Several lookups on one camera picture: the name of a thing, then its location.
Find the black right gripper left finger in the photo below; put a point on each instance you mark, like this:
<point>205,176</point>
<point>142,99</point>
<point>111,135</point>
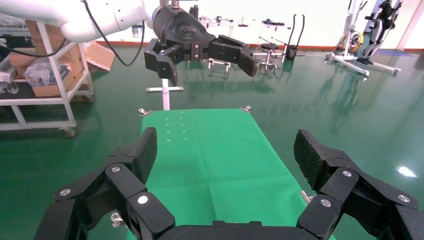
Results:
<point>122,179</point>

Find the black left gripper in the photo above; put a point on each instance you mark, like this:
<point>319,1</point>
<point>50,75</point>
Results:
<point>182,31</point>

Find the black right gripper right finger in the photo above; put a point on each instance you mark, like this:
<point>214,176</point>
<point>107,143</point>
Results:
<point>341,185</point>

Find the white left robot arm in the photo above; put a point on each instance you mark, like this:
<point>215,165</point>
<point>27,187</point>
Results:
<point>82,16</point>

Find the flattened brown cardboard sheet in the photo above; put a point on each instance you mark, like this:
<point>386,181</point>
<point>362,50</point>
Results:
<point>99,54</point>

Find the brown cardboard storage box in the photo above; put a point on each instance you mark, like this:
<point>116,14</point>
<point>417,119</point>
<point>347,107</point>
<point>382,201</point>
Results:
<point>49,90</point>
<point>20,60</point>
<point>75,61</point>
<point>31,31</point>

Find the silver binder clip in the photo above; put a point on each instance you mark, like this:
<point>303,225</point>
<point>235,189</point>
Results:
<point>306,197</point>
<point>144,112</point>
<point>246,108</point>
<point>116,220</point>

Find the white long work table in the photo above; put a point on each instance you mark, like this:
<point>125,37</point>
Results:
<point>232,24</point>

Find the white T-shaped table foot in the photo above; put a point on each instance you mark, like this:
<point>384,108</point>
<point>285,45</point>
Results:
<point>165,96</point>

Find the black round stool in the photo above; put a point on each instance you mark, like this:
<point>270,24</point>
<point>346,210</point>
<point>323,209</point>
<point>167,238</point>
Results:
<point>269,46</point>

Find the large green table cloth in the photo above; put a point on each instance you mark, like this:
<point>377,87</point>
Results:
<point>215,159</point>

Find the white metal shelf cart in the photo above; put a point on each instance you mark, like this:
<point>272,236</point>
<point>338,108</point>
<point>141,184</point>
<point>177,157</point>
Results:
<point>63,86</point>

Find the white stand with yellow wheel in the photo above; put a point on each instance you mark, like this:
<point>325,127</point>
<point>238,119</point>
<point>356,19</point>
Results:
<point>348,61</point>

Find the clear plastic bag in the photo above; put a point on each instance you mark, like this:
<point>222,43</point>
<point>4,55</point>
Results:
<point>39,74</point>

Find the clear plastic container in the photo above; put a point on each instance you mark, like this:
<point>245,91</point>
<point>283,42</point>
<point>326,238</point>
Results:
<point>10,86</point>

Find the black and white exoskeleton rig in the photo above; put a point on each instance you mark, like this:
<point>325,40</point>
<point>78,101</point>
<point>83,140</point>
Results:
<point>381,20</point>

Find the white metal stool frame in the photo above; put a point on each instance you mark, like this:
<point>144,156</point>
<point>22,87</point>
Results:
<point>218,62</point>

